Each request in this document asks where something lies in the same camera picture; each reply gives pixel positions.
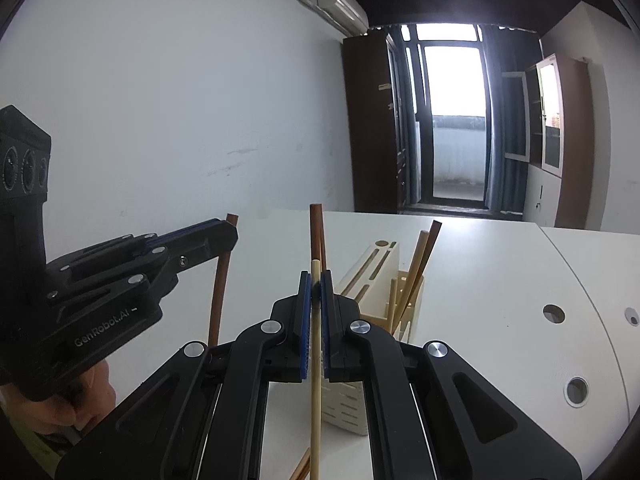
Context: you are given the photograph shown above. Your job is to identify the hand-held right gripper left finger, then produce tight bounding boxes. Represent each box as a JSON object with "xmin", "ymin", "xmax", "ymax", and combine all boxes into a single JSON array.
[{"xmin": 55, "ymin": 270, "xmax": 313, "ymax": 480}]

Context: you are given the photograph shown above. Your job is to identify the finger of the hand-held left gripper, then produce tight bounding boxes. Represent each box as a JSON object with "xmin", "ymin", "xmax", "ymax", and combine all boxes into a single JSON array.
[
  {"xmin": 45, "ymin": 221, "xmax": 239, "ymax": 307},
  {"xmin": 117, "ymin": 218, "xmax": 224, "ymax": 251}
]

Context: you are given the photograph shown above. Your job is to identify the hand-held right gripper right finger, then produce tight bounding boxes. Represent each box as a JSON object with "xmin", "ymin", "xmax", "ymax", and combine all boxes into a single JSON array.
[{"xmin": 320, "ymin": 270, "xmax": 583, "ymax": 480}]

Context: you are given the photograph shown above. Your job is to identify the brown wooden chopstick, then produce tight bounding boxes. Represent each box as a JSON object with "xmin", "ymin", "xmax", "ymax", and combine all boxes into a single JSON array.
[
  {"xmin": 309, "ymin": 203, "xmax": 328, "ymax": 306},
  {"xmin": 290, "ymin": 447, "xmax": 312, "ymax": 480},
  {"xmin": 397, "ymin": 220, "xmax": 444, "ymax": 333},
  {"xmin": 390, "ymin": 230, "xmax": 431, "ymax": 333},
  {"xmin": 207, "ymin": 213, "xmax": 240, "ymax": 348}
]

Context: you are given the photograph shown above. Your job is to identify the pale wooden chopstick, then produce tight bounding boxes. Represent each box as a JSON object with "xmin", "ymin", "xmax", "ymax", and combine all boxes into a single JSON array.
[{"xmin": 310, "ymin": 259, "xmax": 322, "ymax": 480}]

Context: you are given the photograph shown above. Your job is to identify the cream utensil holder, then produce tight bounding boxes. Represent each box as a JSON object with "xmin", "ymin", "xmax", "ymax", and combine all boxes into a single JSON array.
[{"xmin": 320, "ymin": 240, "xmax": 427, "ymax": 436}]

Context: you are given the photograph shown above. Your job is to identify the person's left hand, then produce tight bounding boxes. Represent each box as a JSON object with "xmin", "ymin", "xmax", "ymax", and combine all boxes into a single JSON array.
[{"xmin": 10, "ymin": 360, "xmax": 118, "ymax": 436}]

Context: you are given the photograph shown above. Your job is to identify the brown wooden wardrobe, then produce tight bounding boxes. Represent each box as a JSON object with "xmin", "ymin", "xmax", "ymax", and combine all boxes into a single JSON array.
[{"xmin": 341, "ymin": 30, "xmax": 411, "ymax": 213}]

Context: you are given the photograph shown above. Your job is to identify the grey-blue curtain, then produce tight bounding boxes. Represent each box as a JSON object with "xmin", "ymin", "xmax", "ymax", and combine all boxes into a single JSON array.
[
  {"xmin": 477, "ymin": 25, "xmax": 531, "ymax": 216},
  {"xmin": 387, "ymin": 27, "xmax": 423, "ymax": 208}
]

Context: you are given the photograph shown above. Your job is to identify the glass balcony door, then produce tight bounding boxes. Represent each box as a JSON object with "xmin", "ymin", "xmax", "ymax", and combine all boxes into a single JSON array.
[{"xmin": 415, "ymin": 24, "xmax": 493, "ymax": 211}]

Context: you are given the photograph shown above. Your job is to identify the white air conditioner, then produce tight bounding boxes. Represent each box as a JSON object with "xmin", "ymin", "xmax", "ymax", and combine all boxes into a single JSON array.
[{"xmin": 316, "ymin": 0, "xmax": 369, "ymax": 33}]

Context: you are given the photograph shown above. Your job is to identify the wooden cabinet with glass doors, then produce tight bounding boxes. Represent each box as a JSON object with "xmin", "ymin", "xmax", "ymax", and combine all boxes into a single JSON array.
[{"xmin": 502, "ymin": 52, "xmax": 608, "ymax": 231}]

